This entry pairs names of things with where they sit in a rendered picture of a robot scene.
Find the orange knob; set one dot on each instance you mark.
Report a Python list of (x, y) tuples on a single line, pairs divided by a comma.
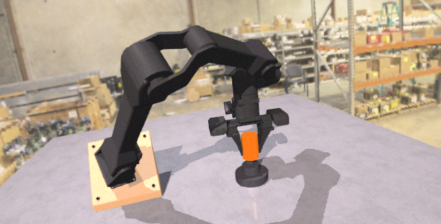
[(249, 142)]

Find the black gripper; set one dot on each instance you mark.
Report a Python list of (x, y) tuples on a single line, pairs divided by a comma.
[(247, 113)]

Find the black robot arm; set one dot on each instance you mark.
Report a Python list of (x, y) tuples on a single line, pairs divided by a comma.
[(148, 79)]

